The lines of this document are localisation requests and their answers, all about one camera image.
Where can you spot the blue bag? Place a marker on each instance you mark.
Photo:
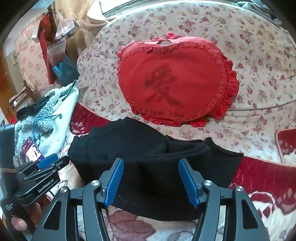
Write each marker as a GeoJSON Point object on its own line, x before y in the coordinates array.
{"type": "Point", "coordinates": [67, 70]}

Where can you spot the dark cloth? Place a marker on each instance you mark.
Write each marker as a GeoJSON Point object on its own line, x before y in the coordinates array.
{"type": "Point", "coordinates": [30, 109]}

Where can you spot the grey cloth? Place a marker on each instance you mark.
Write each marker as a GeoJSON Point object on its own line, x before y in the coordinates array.
{"type": "Point", "coordinates": [261, 11]}

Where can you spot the floral bed quilt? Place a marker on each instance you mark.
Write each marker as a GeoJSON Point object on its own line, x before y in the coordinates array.
{"type": "Point", "coordinates": [254, 69]}

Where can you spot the person's left hand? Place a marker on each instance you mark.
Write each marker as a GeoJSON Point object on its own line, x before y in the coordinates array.
{"type": "Point", "coordinates": [19, 223]}

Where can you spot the clear plastic container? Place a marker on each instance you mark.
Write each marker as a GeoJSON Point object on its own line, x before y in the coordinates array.
{"type": "Point", "coordinates": [57, 52]}

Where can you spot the beige curtain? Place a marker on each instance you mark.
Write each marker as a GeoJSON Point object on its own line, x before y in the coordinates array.
{"type": "Point", "coordinates": [92, 25]}

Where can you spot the pale fleece-lined jacket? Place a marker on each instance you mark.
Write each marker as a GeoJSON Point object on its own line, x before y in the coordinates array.
{"type": "Point", "coordinates": [55, 115]}

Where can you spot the smartphone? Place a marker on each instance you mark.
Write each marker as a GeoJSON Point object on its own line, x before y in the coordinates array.
{"type": "Point", "coordinates": [32, 149]}

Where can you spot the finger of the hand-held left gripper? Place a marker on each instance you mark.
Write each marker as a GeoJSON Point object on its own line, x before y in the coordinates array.
{"type": "Point", "coordinates": [59, 163]}
{"type": "Point", "coordinates": [47, 161]}

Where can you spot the black pants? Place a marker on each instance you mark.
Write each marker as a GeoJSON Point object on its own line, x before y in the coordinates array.
{"type": "Point", "coordinates": [143, 162]}

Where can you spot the wooden chair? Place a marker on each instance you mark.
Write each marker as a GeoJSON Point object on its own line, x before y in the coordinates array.
{"type": "Point", "coordinates": [22, 97]}

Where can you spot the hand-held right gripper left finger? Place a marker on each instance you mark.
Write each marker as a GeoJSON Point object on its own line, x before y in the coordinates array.
{"type": "Point", "coordinates": [114, 183]}

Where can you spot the red heart-shaped frilled pillow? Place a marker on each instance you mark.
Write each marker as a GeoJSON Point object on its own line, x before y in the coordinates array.
{"type": "Point", "coordinates": [171, 81]}

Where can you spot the red hanging garment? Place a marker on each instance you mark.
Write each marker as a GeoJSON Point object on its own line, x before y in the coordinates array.
{"type": "Point", "coordinates": [45, 41]}

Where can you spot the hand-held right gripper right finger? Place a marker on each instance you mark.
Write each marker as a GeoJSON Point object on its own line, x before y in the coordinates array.
{"type": "Point", "coordinates": [188, 183]}

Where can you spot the floral cloth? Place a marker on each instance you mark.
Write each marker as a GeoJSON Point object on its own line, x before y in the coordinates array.
{"type": "Point", "coordinates": [27, 58]}

